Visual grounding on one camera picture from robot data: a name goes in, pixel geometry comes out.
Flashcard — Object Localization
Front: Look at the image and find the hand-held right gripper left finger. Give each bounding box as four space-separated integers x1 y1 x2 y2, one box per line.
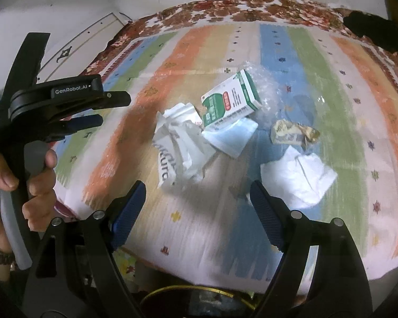
21 180 147 318

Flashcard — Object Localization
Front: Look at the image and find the green and white carton box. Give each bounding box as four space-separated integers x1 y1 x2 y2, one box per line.
201 69 262 131

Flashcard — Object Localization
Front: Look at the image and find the white printed plastic bag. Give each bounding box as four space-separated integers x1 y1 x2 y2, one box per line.
152 103 218 189

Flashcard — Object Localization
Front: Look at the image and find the white tissue paper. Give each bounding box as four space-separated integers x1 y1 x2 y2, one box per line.
259 146 338 206

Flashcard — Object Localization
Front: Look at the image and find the yellowish wrapper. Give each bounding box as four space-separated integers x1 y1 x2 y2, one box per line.
270 119 321 149

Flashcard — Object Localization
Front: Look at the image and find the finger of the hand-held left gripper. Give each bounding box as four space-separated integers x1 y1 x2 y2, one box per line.
55 91 132 120
48 114 104 140

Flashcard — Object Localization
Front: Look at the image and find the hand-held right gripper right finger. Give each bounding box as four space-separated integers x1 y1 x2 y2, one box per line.
249 180 374 318

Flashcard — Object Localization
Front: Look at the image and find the black cloth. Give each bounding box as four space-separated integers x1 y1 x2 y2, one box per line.
343 11 398 54

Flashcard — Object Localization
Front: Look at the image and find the clear bubble wrap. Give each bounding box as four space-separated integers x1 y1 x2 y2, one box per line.
244 65 286 120

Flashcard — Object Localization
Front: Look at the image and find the clear round plastic lid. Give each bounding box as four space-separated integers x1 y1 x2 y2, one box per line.
290 92 326 120

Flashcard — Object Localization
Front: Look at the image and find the dark bin with yellow rim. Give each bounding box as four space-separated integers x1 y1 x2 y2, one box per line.
133 283 262 318

